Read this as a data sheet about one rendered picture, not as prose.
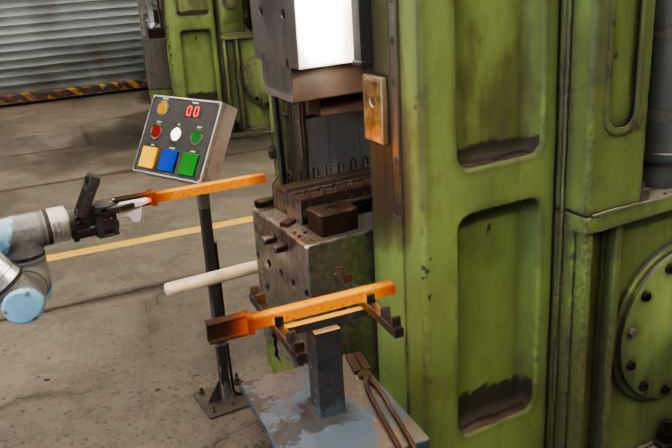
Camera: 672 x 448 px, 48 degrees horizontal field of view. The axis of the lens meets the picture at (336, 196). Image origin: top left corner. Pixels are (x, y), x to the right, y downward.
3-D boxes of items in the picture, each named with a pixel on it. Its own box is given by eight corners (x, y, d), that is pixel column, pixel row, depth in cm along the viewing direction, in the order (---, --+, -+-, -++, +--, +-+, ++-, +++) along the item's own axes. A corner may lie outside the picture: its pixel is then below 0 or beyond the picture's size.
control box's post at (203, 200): (223, 403, 295) (191, 133, 261) (220, 398, 298) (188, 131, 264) (232, 400, 297) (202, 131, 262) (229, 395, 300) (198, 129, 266)
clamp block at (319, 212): (321, 238, 207) (320, 216, 205) (307, 229, 214) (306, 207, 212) (359, 228, 212) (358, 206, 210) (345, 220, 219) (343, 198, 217)
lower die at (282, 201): (302, 225, 217) (300, 197, 214) (273, 206, 234) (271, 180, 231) (423, 196, 235) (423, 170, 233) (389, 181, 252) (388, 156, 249)
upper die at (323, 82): (293, 103, 206) (290, 68, 203) (264, 92, 222) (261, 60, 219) (421, 82, 224) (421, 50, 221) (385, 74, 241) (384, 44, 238)
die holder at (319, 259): (316, 391, 216) (306, 246, 202) (263, 336, 248) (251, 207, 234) (473, 336, 241) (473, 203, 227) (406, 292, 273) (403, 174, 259)
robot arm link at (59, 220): (43, 204, 192) (49, 215, 184) (62, 200, 195) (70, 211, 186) (49, 237, 195) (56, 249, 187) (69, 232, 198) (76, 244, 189)
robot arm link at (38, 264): (12, 312, 186) (1, 266, 182) (17, 293, 196) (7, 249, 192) (53, 305, 188) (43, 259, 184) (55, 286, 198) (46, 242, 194)
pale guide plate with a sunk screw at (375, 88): (382, 145, 192) (380, 78, 186) (364, 138, 199) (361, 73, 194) (389, 143, 193) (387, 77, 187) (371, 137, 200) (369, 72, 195)
